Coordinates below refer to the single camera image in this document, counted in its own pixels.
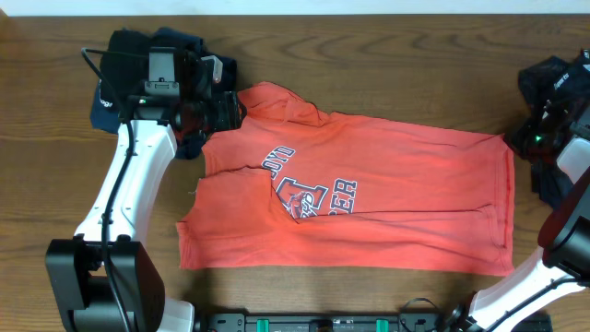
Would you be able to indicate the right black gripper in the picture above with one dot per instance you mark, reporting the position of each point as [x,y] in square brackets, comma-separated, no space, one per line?
[515,136]

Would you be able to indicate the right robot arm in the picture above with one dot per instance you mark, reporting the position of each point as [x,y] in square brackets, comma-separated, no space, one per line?
[558,267]

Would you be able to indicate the black folded garment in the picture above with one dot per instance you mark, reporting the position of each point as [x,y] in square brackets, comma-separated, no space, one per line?
[126,63]

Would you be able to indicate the navy blue folded garment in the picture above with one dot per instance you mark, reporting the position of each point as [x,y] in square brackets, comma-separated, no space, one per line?
[108,112]

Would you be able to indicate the orange-red soccer t-shirt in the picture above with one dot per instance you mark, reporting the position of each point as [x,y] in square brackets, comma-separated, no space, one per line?
[295,186]

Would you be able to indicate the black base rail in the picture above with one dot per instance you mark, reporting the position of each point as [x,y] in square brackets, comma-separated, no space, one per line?
[309,323]

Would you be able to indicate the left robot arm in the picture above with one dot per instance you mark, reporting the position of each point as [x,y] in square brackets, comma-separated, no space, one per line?
[102,277]

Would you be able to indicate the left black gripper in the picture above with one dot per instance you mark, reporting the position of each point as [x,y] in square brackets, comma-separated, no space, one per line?
[226,112]

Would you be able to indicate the black mesh sports garment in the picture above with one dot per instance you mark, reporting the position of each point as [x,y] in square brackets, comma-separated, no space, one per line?
[561,89]

